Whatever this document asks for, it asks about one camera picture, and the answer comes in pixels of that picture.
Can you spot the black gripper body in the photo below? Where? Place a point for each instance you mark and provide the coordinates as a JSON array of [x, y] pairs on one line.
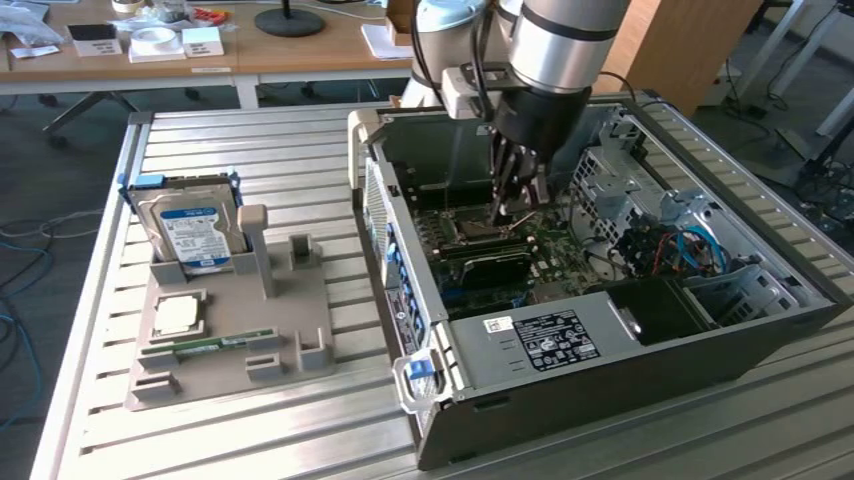
[[544, 122]]

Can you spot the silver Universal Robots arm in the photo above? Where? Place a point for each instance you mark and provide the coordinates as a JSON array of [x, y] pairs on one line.
[[568, 45]]

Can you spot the CPU socket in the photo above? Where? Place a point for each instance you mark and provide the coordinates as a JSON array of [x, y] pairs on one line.
[[478, 228]]

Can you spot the metal disk bay cage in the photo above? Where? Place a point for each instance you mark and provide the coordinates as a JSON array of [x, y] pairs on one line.
[[614, 175]]

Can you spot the installed black RAM stick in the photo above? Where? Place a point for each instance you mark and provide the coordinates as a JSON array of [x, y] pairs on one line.
[[488, 249]]

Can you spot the green motherboard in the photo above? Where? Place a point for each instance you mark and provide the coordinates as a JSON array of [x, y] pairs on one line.
[[568, 260]]

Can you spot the black graphics card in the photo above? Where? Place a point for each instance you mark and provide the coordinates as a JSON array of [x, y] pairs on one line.
[[496, 271]]

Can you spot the wooden cabinet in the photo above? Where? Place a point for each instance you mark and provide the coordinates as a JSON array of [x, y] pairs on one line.
[[681, 50]]

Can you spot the stack of white papers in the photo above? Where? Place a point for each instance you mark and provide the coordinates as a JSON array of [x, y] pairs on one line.
[[386, 44]]

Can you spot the brown cardboard box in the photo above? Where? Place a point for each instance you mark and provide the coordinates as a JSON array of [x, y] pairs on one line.
[[400, 22]]

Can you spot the grey power supply unit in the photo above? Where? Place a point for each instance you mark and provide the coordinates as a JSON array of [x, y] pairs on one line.
[[534, 340]]

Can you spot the wooden desk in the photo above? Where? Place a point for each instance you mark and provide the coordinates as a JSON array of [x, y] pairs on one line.
[[294, 55]]

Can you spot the blue case latch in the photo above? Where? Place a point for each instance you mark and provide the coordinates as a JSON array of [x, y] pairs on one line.
[[420, 374]]

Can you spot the open black PC case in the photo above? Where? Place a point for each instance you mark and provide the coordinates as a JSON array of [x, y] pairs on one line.
[[601, 390]]

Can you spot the black round lamp base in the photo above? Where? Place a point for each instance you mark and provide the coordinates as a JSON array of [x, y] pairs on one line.
[[290, 22]]

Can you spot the hard disk with blue label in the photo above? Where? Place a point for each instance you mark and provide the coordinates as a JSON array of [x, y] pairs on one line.
[[194, 230]]

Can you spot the beige parts rack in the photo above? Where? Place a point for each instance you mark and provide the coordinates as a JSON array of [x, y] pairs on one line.
[[227, 310]]

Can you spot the white cardboard box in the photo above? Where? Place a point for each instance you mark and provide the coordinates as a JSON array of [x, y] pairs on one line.
[[202, 42]]

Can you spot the orange small items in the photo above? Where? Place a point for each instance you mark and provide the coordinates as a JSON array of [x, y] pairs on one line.
[[213, 16]]

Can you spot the green RAM stick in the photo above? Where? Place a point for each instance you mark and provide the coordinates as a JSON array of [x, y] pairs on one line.
[[214, 343]]

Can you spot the silver CPU chip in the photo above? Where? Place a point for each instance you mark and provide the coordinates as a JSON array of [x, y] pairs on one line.
[[178, 317]]

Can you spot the white tape roll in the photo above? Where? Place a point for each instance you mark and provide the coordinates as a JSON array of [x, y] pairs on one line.
[[157, 41]]

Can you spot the black and white box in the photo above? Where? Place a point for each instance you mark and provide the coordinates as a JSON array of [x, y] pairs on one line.
[[95, 40]]

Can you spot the white paper label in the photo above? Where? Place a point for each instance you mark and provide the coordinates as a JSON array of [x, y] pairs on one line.
[[35, 51]]

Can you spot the clear plastic bag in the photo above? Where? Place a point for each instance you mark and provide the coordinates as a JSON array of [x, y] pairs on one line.
[[27, 25]]

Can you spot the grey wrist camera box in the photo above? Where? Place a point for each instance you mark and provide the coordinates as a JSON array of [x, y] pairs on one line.
[[462, 92]]

